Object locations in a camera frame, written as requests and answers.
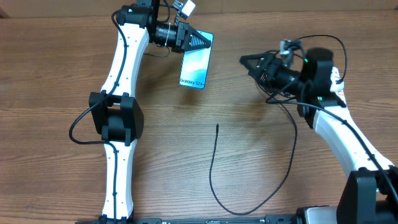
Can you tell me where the blue Galaxy smartphone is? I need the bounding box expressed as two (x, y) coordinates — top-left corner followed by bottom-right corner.
(179, 30), (214, 89)

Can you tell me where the black charging cable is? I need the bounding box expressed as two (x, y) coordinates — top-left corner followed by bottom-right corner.
(209, 34), (348, 217)

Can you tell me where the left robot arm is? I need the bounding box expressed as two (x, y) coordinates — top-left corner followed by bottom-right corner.
(89, 0), (212, 223)

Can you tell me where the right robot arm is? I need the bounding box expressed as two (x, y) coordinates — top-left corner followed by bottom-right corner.
(239, 48), (397, 223)

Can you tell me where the white power strip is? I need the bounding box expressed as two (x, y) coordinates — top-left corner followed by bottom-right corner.
(330, 67), (346, 103)

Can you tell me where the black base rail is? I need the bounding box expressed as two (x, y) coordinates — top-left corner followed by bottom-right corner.
(75, 214), (299, 224)

